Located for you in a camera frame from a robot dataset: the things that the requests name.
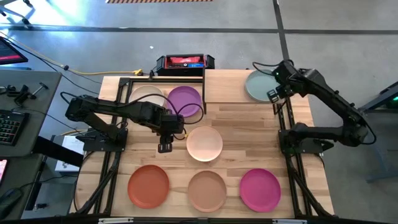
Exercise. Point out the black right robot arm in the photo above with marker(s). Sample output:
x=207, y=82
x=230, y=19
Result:
x=326, y=93

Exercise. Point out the red black power station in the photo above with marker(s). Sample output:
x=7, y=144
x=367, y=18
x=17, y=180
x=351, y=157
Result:
x=185, y=63

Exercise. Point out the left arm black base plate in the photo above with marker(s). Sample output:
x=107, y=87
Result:
x=93, y=144

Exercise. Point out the phone with pink screen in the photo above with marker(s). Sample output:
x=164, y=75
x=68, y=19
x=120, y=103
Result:
x=2, y=171

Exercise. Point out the white printed box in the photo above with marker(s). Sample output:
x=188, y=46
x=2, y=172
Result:
x=73, y=146

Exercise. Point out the black desk clamp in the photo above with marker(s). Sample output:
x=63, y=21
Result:
x=21, y=96

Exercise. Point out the grey-green sage plate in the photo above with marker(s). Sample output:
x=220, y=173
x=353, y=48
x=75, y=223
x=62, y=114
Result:
x=259, y=85

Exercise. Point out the blue-grey metal stand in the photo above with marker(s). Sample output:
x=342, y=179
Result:
x=379, y=99

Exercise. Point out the grey stand leg base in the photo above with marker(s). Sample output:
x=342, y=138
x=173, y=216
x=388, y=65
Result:
x=27, y=21

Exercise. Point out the black computer mouse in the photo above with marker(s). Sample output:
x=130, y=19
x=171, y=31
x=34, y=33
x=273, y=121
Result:
x=9, y=199

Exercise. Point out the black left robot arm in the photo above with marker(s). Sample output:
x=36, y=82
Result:
x=93, y=104

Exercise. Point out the black flat bar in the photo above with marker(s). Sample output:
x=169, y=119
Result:
x=59, y=151

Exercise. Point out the cream white plate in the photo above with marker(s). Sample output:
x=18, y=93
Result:
x=146, y=93

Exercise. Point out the black table edge rail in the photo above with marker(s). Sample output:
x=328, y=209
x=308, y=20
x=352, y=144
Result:
x=217, y=221

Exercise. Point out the pale peach plate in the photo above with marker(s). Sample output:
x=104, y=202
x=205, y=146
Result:
x=204, y=144

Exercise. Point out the magenta plate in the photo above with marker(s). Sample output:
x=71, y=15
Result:
x=260, y=190

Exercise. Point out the black computer monitor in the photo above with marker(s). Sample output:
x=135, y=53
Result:
x=9, y=53

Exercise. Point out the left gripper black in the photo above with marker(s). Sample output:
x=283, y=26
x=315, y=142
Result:
x=174, y=124

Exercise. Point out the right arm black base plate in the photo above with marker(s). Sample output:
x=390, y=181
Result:
x=308, y=146

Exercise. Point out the tan brown plate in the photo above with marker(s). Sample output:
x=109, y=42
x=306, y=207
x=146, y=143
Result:
x=206, y=191

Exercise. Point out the orange plate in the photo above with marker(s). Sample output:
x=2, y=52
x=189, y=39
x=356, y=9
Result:
x=148, y=186

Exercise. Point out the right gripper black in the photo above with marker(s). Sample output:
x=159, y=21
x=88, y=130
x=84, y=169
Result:
x=286, y=79

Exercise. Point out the black backlit keyboard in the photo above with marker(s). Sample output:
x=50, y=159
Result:
x=11, y=127

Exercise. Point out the purple plate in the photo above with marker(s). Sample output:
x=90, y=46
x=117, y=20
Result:
x=186, y=97

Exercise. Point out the grey side desk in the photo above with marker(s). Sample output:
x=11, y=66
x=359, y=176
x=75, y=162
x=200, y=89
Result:
x=37, y=118
x=21, y=174

